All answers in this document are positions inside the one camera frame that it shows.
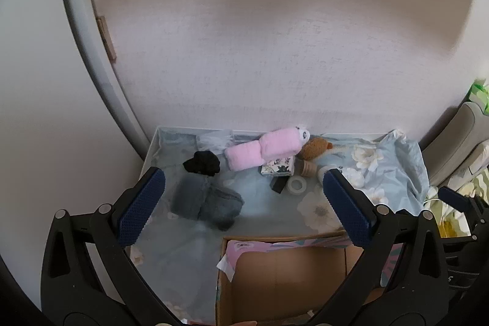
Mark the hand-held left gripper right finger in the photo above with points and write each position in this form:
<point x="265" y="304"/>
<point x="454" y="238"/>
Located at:
<point x="345" y="203"/>

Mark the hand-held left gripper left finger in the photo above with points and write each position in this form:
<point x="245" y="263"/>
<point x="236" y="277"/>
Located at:
<point x="141" y="207"/>

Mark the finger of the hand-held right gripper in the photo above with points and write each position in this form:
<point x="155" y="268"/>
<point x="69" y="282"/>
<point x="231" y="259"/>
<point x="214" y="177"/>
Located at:
<point x="454" y="196"/>

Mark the grey fuzzy sock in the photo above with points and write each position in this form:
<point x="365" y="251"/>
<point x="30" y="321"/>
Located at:
<point x="206" y="202"/>

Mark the cardboard box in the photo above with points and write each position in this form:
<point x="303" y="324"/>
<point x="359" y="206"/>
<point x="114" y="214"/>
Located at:
<point x="290" y="280"/>

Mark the pink fuzzy sock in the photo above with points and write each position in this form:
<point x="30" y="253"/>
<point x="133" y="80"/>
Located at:
<point x="242" y="156"/>

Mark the yellow-green floral blanket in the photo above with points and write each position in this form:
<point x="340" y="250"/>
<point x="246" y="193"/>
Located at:
<point x="454" y="223"/>

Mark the tan cylindrical cap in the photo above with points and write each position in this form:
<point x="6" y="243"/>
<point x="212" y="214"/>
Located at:
<point x="307" y="165"/>

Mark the clear tape roll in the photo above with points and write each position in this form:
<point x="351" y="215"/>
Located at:
<point x="290" y="189"/>

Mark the beige sofa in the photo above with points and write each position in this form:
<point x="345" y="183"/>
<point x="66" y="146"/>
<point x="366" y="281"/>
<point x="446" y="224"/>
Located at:
<point x="454" y="139"/>

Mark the black sock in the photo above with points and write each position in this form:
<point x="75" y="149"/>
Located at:
<point x="202" y="162"/>

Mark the small floral box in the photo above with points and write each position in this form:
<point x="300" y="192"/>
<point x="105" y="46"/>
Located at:
<point x="277" y="167"/>

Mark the blue floral cloth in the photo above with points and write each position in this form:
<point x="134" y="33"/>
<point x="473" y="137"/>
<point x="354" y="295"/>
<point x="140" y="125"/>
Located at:
<point x="267" y="211"/>

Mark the clear plastic bag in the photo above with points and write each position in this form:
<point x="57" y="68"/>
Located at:
<point x="214" y="140"/>

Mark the green packet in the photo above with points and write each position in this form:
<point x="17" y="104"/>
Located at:
<point x="479" y="95"/>

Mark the door hinge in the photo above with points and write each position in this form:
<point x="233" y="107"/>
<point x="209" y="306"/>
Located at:
<point x="107" y="39"/>

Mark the grey door frame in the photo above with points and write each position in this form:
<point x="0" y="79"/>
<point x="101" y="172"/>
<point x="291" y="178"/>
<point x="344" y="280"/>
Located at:
<point x="76" y="5"/>

